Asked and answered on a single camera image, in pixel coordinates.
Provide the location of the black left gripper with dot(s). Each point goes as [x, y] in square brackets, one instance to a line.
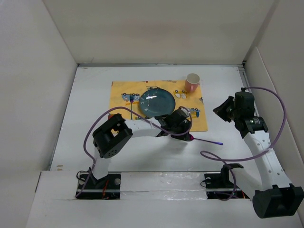
[185, 125]

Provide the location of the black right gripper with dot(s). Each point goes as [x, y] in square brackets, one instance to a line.
[220, 110]

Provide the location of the purple iridescent spoon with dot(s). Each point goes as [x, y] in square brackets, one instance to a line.
[207, 141]

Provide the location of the teal round plate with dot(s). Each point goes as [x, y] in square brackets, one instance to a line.
[156, 102]

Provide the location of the pink cup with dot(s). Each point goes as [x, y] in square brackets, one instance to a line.
[192, 82]

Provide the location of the iridescent fork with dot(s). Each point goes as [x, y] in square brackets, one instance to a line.
[131, 101]

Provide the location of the yellow cartoon print cloth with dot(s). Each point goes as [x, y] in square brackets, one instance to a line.
[121, 90]

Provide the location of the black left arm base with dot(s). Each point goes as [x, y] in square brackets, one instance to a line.
[106, 188]

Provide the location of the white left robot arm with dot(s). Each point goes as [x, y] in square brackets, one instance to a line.
[112, 136]

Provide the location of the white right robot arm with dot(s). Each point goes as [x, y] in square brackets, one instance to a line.
[274, 195]

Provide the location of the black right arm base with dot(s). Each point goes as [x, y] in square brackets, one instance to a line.
[219, 185]

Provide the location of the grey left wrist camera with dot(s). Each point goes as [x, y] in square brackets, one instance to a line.
[185, 111]

